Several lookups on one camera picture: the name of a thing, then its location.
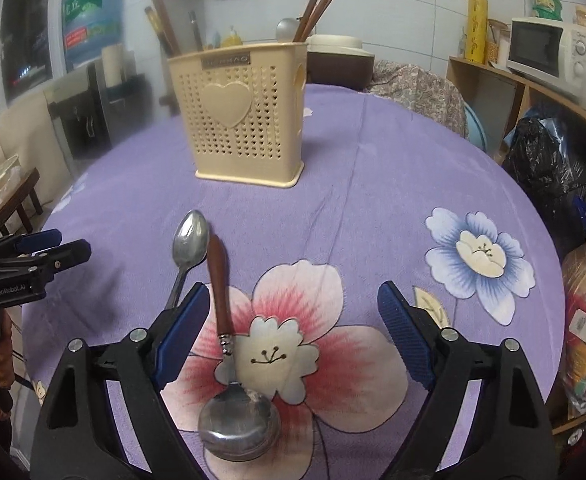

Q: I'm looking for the steel spoon ornate handle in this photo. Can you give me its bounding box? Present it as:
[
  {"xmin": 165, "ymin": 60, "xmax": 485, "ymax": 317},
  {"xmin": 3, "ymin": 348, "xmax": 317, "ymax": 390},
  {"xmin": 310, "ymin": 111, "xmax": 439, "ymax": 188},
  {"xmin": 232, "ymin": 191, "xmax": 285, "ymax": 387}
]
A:
[{"xmin": 165, "ymin": 209, "xmax": 209, "ymax": 310}]

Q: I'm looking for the black chopstick gold band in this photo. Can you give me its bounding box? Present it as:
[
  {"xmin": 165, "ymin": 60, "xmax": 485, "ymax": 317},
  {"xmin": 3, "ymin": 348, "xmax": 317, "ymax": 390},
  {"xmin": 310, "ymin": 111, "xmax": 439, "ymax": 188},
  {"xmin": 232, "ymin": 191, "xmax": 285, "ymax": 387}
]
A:
[{"xmin": 144, "ymin": 6, "xmax": 173, "ymax": 58}]

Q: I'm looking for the long steel spoon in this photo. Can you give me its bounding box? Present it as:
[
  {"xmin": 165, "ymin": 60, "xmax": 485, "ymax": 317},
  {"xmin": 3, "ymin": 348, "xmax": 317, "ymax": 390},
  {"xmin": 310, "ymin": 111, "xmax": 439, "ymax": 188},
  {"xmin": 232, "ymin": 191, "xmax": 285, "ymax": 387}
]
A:
[{"xmin": 276, "ymin": 18, "xmax": 299, "ymax": 42}]

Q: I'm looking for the wooden stool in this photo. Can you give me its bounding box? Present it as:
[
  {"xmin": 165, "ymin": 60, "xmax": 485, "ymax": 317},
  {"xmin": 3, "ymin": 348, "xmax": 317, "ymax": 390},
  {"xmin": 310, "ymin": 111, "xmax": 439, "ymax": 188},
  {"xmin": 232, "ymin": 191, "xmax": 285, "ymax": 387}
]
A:
[{"xmin": 0, "ymin": 168, "xmax": 43, "ymax": 236}]

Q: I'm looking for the purple floral tablecloth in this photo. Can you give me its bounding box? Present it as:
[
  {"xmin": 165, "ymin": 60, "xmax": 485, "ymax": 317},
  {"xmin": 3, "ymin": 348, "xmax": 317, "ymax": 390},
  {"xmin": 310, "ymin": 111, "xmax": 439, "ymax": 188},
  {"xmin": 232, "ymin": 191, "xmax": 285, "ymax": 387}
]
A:
[{"xmin": 23, "ymin": 86, "xmax": 564, "ymax": 479}]

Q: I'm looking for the grey water dispenser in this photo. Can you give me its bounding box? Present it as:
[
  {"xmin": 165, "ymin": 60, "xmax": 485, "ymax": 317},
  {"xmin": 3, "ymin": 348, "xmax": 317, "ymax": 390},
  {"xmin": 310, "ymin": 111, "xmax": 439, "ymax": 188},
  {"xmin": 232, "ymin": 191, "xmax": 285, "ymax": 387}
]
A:
[{"xmin": 44, "ymin": 44, "xmax": 152, "ymax": 162}]

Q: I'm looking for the black plastic bag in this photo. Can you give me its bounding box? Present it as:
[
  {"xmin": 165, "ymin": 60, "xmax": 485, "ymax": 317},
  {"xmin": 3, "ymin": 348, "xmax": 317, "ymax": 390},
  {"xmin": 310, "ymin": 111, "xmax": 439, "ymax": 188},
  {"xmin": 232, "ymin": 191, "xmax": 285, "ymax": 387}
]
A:
[{"xmin": 502, "ymin": 116, "xmax": 586, "ymax": 258}]

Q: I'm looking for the beige perforated utensil holder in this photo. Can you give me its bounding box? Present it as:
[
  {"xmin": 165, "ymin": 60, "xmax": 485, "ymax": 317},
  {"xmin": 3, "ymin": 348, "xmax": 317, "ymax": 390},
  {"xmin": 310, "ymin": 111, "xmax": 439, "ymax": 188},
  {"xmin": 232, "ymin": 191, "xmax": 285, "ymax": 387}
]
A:
[{"xmin": 168, "ymin": 42, "xmax": 307, "ymax": 188}]

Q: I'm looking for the blue water jug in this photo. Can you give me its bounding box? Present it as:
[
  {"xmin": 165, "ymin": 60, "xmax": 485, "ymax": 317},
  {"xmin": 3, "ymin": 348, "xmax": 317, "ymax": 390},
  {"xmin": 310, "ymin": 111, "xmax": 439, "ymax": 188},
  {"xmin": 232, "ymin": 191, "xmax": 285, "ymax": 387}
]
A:
[{"xmin": 63, "ymin": 0, "xmax": 122, "ymax": 70}]

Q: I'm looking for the floral cloth covered furniture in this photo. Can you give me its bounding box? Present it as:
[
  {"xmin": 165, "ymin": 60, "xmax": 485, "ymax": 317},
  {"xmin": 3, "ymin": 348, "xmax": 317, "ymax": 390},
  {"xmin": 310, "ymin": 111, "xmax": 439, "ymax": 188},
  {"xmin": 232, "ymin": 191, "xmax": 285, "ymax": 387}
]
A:
[{"xmin": 367, "ymin": 60, "xmax": 468, "ymax": 139}]

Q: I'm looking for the wooden shelf unit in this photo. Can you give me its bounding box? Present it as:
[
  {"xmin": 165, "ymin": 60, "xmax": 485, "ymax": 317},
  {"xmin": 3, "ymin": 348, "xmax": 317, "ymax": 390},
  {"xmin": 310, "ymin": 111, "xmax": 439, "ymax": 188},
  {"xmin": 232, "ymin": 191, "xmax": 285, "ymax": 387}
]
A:
[{"xmin": 446, "ymin": 56, "xmax": 586, "ymax": 157}]

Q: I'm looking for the yellow soap dispenser bottle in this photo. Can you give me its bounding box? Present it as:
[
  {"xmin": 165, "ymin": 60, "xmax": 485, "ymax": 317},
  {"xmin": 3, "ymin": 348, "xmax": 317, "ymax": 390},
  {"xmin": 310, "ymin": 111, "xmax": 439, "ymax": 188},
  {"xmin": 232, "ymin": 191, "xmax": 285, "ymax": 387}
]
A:
[{"xmin": 220, "ymin": 26, "xmax": 243, "ymax": 48}]

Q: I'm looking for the white brown rice cooker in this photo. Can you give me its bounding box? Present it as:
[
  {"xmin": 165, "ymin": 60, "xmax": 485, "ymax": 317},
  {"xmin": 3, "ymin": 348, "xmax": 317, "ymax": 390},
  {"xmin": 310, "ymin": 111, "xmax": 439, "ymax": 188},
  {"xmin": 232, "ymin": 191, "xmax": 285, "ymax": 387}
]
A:
[{"xmin": 306, "ymin": 34, "xmax": 375, "ymax": 91}]

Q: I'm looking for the white microwave oven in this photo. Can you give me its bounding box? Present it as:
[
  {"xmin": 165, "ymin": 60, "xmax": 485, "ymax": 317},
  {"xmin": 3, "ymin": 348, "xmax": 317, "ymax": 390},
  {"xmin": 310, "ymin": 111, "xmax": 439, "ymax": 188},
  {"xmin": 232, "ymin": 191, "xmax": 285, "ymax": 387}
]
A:
[{"xmin": 506, "ymin": 18, "xmax": 586, "ymax": 100}]

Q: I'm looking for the yellow cylindrical box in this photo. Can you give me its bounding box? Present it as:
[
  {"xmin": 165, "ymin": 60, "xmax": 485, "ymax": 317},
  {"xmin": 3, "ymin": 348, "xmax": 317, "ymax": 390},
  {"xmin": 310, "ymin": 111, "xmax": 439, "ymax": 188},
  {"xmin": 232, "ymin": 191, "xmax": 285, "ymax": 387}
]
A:
[{"xmin": 464, "ymin": 0, "xmax": 488, "ymax": 64}]

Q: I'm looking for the window with white frame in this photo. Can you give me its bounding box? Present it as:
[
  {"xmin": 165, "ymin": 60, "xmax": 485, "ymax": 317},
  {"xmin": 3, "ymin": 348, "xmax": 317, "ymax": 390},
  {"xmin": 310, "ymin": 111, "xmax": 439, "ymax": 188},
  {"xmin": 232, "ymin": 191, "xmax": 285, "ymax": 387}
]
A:
[{"xmin": 0, "ymin": 0, "xmax": 66, "ymax": 112}]

